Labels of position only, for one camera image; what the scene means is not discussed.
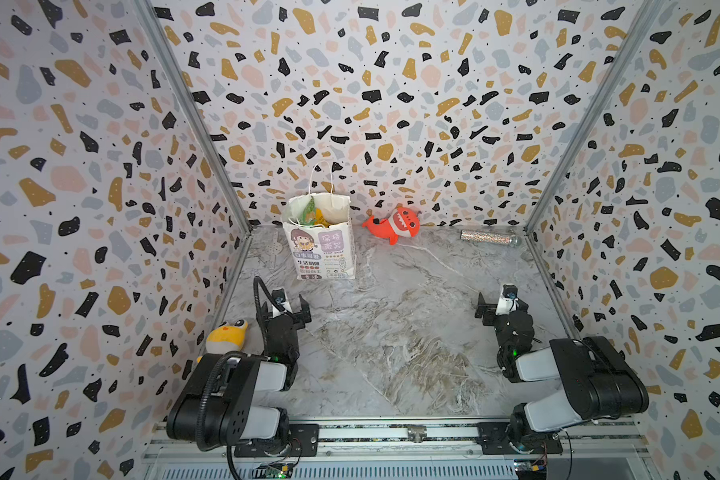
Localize white printed paper bag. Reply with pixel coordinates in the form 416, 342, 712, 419
281, 173, 356, 280

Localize yellow chips packet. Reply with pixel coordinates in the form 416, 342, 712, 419
313, 208, 331, 228

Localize green snack packet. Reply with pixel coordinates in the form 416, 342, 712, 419
298, 196, 318, 226

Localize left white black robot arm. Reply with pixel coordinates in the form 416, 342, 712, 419
166, 289, 311, 456

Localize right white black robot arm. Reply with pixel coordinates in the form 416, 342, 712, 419
475, 284, 649, 453

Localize yellow plush toy red dress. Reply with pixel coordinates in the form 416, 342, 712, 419
204, 319, 249, 355

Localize clear glitter plastic bottle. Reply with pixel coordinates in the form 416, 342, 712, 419
460, 230, 521, 247

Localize red shark plush toy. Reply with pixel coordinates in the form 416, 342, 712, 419
362, 207, 421, 245

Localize green circuit board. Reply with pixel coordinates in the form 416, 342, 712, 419
252, 463, 294, 479

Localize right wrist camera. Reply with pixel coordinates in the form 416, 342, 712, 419
496, 283, 518, 316

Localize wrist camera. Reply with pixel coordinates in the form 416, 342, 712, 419
496, 283, 518, 316
271, 288, 293, 317

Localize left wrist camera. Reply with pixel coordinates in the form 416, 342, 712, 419
271, 288, 293, 317

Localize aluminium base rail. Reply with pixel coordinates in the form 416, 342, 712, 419
144, 417, 660, 479

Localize right corner aluminium post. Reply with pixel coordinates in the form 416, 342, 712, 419
523, 0, 667, 234

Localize corner aluminium post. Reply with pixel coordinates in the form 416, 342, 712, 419
130, 0, 253, 235
523, 0, 667, 234

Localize left corner aluminium post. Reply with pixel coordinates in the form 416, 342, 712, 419
130, 0, 253, 235

